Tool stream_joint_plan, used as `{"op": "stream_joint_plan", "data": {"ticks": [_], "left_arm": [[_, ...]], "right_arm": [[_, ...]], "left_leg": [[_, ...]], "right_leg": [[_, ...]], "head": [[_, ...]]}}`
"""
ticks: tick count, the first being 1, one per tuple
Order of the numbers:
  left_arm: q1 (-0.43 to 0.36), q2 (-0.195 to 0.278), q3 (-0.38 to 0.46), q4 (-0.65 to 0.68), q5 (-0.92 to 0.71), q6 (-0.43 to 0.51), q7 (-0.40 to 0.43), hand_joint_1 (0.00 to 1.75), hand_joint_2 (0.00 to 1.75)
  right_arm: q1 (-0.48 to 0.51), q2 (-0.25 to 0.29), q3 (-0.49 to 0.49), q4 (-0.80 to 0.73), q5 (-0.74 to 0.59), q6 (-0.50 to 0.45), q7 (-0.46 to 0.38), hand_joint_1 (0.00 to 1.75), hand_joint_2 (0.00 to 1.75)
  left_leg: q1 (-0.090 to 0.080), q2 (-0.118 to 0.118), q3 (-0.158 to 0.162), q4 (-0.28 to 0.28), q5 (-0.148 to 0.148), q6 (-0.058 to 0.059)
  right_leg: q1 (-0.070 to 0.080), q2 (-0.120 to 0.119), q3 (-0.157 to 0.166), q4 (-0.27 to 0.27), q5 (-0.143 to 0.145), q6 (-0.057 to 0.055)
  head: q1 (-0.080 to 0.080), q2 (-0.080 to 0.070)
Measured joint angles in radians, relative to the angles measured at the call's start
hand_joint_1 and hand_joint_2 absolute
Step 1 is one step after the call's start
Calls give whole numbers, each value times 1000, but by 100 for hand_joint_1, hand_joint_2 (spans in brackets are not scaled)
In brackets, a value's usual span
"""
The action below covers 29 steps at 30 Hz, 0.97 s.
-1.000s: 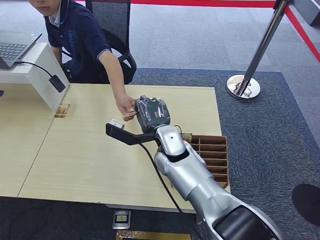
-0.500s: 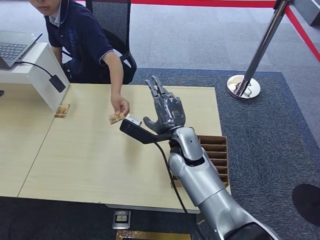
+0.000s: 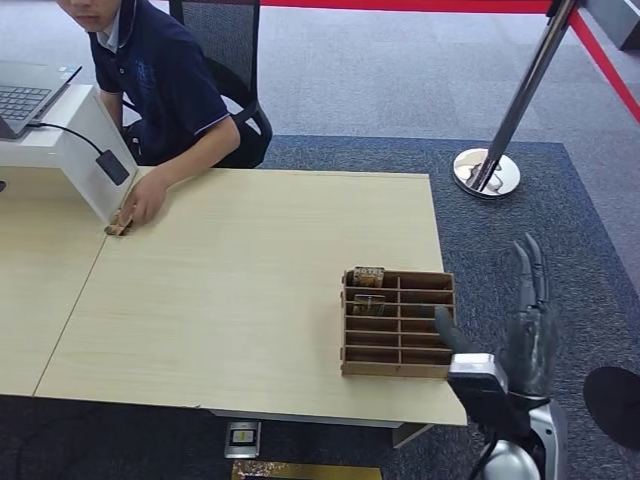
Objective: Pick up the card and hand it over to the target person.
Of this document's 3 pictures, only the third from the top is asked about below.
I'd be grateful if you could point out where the gold floor plate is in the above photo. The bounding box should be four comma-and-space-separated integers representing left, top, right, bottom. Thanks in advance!
231, 460, 383, 480

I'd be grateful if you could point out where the white laptop stand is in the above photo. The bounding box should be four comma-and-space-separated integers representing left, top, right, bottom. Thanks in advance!
0, 84, 140, 225

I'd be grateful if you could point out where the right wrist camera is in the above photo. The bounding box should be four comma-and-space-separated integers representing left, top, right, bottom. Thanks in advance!
446, 352, 534, 440

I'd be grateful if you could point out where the person's left hand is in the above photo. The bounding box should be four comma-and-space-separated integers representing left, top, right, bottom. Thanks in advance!
119, 168, 168, 228

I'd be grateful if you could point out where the black office chair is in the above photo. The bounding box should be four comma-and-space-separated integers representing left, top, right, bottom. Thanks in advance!
168, 0, 274, 170

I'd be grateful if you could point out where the dark blue carpet rug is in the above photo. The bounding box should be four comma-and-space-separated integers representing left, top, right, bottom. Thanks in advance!
0, 134, 640, 480

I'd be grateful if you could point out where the black laptop cable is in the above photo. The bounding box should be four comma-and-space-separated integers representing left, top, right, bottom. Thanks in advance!
27, 119, 106, 157

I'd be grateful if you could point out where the black round base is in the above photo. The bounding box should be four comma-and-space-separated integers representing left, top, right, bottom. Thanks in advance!
583, 366, 640, 453

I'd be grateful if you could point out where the grey laptop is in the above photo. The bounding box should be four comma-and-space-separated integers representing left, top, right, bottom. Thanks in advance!
0, 60, 84, 140

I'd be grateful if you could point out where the metal floor socket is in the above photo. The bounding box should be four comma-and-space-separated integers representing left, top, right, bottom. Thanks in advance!
223, 420, 262, 460

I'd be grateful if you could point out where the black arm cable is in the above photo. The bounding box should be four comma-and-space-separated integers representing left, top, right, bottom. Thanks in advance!
467, 433, 498, 480

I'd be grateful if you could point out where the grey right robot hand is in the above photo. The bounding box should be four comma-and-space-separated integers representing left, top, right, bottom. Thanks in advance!
433, 233, 560, 399

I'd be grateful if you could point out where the person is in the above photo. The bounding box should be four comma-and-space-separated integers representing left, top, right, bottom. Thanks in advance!
54, 0, 242, 228

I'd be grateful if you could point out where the grey block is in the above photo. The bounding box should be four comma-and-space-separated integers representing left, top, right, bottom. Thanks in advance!
582, 0, 640, 52

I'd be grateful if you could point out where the wooden card holder box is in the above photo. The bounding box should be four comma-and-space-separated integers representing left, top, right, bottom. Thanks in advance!
340, 268, 457, 380

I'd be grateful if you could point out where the brown key card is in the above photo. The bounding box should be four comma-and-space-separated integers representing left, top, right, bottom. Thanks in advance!
103, 210, 134, 238

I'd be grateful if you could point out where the black adapter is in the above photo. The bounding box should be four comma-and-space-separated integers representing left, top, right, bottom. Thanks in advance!
94, 148, 131, 187

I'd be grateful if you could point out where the chrome stanchion post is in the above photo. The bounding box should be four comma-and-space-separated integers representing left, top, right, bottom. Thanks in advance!
452, 0, 581, 200

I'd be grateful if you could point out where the brown hotel print card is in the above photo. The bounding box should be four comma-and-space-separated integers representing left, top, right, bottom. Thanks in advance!
352, 266, 386, 289

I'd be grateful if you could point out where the brown green card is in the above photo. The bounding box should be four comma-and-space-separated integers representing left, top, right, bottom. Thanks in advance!
352, 294, 387, 317

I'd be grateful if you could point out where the red barrier belt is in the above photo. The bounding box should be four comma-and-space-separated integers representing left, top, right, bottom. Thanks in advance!
567, 9, 640, 126
149, 0, 551, 16

